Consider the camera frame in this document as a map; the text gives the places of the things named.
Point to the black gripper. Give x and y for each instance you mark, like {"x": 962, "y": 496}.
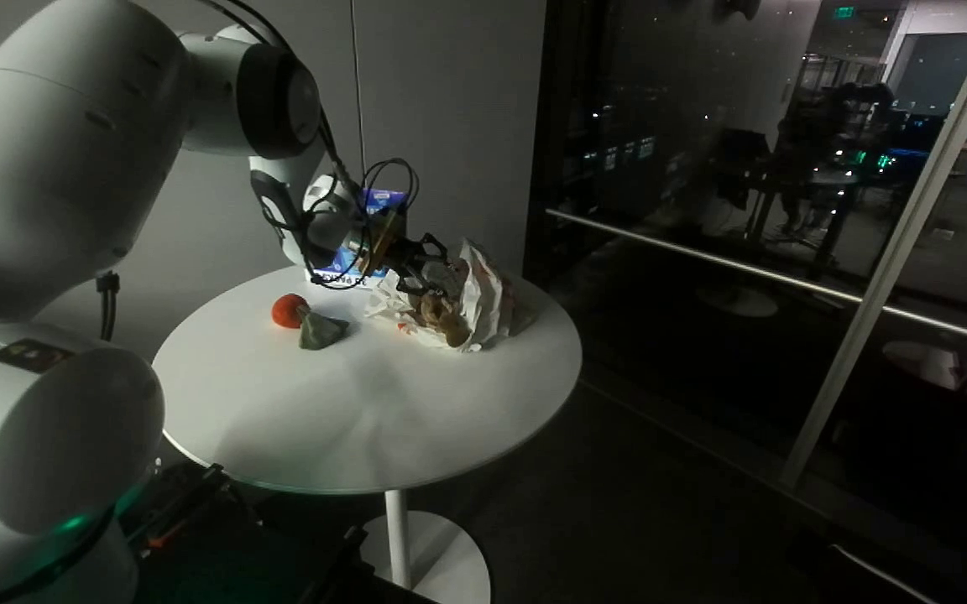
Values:
{"x": 398, "y": 252}

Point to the brown plush toy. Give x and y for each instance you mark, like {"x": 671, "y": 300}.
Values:
{"x": 447, "y": 319}

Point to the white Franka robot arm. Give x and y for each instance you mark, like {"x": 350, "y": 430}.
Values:
{"x": 50, "y": 157}

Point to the white orange striped plastic bag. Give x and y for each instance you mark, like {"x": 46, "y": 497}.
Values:
{"x": 495, "y": 302}

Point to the green exit sign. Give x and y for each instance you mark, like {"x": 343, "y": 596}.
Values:
{"x": 845, "y": 13}

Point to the white object behind glass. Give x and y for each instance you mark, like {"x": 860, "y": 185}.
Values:
{"x": 937, "y": 364}

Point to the yellowish wrist camera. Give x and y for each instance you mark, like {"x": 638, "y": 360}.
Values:
{"x": 383, "y": 235}

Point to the white table pedestal base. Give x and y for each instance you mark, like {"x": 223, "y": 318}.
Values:
{"x": 398, "y": 538}

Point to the pale horizontal window rail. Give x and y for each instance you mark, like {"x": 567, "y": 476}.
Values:
{"x": 730, "y": 260}

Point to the pale window frame post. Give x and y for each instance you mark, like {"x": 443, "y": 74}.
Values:
{"x": 897, "y": 256}

